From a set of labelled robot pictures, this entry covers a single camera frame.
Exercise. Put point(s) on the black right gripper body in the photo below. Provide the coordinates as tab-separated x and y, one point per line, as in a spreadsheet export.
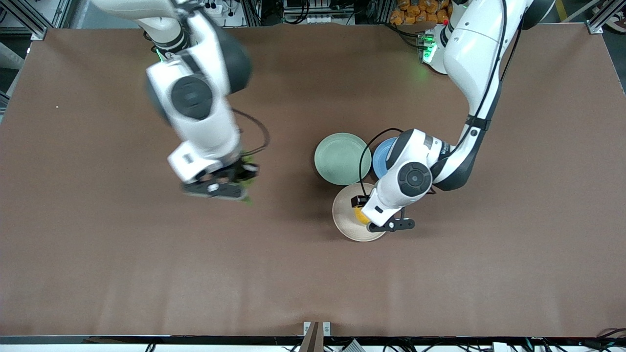
241	172

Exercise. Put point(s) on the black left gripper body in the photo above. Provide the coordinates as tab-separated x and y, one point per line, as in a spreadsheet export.
360	201

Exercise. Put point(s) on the green lettuce leaf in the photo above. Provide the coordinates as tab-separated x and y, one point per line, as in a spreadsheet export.
248	182

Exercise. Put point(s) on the yellow lemon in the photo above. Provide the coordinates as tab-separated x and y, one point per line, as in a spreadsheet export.
361	215

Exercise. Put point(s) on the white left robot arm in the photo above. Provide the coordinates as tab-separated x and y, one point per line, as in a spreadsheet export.
469	49

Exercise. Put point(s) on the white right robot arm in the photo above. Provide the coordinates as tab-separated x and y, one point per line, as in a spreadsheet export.
195	127

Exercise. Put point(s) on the beige plate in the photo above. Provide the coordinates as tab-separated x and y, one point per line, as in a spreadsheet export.
345	215

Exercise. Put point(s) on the light green plate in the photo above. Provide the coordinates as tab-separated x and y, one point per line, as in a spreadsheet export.
340	159

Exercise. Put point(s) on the blue plate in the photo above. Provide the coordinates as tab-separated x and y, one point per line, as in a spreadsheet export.
382	159

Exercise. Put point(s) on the brown table cover sheet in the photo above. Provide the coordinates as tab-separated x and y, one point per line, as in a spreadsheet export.
146	269

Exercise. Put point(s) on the white power strip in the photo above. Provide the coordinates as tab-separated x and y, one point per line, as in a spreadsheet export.
215	7

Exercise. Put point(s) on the white equipment rack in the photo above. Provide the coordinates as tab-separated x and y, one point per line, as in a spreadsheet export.
318	12

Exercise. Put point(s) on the orange snack bag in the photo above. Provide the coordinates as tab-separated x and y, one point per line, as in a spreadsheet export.
415	12

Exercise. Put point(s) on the black right camera bracket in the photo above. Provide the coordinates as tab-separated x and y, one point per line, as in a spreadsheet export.
215	191

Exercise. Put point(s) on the black camera bracket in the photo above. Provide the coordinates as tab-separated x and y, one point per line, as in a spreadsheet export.
215	191
391	226

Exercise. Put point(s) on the black left camera bracket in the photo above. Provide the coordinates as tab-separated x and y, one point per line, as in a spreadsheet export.
391	226

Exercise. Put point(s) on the metal table edge bracket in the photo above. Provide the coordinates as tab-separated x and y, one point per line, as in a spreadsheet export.
307	328

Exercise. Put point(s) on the brown wedge post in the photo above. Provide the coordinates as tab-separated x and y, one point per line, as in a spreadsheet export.
313	343

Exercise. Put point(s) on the aluminium frame profile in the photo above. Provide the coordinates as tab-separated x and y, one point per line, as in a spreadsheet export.
38	30
599	24

